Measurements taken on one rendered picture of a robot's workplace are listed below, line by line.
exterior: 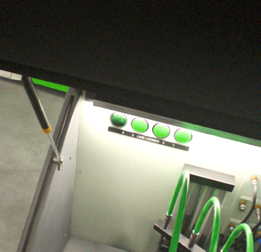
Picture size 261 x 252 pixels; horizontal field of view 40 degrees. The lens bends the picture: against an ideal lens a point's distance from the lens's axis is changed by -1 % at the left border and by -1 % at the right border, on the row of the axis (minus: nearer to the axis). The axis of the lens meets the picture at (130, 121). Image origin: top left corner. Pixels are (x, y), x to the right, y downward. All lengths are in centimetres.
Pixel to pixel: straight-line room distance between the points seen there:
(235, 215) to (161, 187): 24
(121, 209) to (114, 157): 21
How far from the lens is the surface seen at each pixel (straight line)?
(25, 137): 312
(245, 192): 109
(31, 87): 66
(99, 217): 126
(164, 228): 110
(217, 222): 78
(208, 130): 92
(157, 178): 108
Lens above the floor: 193
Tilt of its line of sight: 35 degrees down
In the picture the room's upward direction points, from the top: 10 degrees clockwise
